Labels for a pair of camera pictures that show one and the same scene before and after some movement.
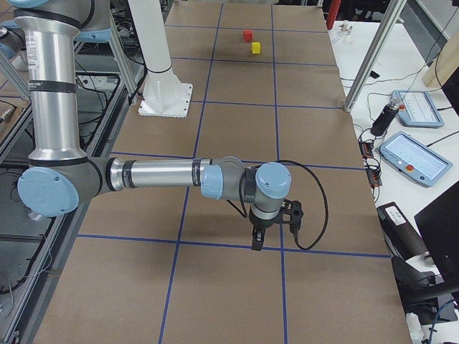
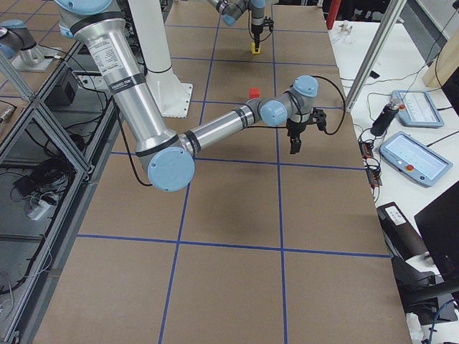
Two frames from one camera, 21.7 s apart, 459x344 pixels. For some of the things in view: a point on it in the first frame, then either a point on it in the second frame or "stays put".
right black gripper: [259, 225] to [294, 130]
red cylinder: [333, 8] stays put
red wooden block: [248, 35] to [254, 92]
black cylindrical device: [384, 119] stays put
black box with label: [401, 237] stays put
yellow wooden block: [255, 47] stays put
